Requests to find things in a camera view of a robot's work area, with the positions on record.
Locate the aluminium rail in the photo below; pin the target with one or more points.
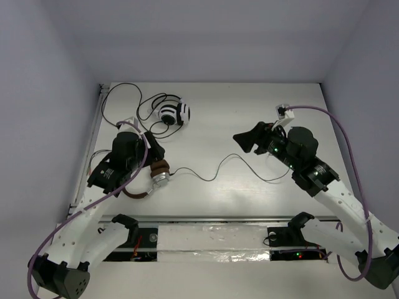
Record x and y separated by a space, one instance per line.
192 219

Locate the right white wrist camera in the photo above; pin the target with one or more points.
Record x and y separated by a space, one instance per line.
285 116

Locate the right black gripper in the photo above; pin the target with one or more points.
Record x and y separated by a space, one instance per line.
247 139

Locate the silver foil strip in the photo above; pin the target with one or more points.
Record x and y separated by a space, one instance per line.
212 243

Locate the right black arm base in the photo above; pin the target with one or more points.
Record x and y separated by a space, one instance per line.
288 244

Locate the brown silver headphones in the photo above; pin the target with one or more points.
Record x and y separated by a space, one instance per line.
160 176

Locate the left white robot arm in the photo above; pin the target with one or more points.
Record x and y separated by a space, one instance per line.
78 244

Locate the white black headphones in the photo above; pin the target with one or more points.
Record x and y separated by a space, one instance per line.
171 110

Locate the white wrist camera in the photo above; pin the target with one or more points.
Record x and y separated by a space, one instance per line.
285 116
131 122

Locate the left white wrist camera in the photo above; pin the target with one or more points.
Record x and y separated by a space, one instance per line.
131 122

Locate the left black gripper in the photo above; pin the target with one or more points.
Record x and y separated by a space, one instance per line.
149 144

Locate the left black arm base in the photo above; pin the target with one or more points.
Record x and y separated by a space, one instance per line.
140 246

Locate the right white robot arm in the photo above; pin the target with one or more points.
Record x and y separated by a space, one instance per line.
365 242

